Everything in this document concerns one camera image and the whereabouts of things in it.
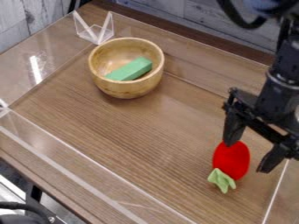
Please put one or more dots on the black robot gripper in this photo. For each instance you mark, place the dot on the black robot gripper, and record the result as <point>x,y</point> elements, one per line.
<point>269,113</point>

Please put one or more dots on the red plush strawberry toy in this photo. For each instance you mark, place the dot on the red plush strawberry toy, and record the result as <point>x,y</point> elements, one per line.
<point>230,165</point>

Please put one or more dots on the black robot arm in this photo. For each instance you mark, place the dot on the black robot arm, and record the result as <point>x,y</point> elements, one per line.
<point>285,11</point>

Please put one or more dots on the green rectangular block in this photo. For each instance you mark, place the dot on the green rectangular block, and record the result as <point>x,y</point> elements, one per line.
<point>131,70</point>

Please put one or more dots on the wooden bowl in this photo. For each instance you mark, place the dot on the wooden bowl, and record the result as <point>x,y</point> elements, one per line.
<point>111,55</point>

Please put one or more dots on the clear acrylic tray wall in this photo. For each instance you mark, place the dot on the clear acrylic tray wall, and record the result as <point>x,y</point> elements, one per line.
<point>82,184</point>

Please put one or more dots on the clear acrylic corner bracket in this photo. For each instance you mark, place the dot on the clear acrylic corner bracket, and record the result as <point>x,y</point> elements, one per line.
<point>94,33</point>

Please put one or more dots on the black table leg bracket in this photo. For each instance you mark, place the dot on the black table leg bracket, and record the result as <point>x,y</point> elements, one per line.
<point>22,207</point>

